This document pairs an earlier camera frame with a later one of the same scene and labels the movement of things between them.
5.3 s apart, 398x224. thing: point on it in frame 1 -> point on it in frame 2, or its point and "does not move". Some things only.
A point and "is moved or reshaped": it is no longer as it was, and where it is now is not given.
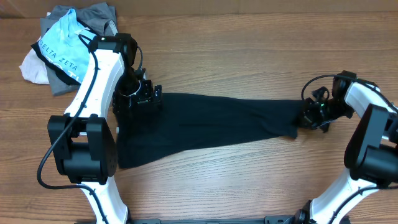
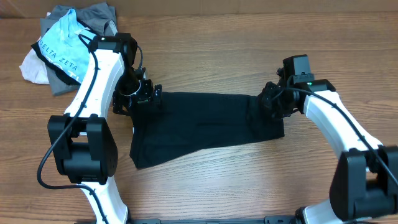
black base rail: [268, 219] does not move
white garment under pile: [33, 68] does not move
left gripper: [119, 101] does not move
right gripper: [308, 120] -> [265, 101]
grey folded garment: [99, 18] does not move
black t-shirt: [187, 124] is moved or reshaped
